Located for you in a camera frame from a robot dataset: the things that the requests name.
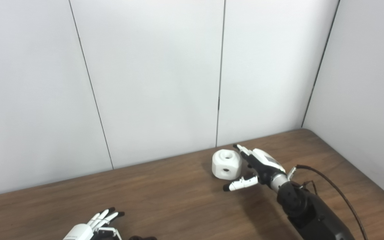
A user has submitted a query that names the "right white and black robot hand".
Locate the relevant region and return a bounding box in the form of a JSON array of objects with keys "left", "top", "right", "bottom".
[{"left": 223, "top": 144, "right": 287, "bottom": 192}]

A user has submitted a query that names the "thin right wrist wire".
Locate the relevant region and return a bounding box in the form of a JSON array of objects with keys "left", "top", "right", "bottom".
[{"left": 300, "top": 180, "right": 318, "bottom": 196}]

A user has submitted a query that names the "round white plastic piece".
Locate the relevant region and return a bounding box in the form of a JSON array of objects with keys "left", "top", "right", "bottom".
[{"left": 212, "top": 149, "right": 242, "bottom": 180}]

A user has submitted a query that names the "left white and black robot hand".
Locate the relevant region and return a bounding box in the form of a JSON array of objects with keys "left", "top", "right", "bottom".
[{"left": 63, "top": 207, "right": 125, "bottom": 240}]

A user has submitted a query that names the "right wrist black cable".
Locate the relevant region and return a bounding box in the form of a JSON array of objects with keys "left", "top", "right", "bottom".
[{"left": 295, "top": 164, "right": 369, "bottom": 240}]

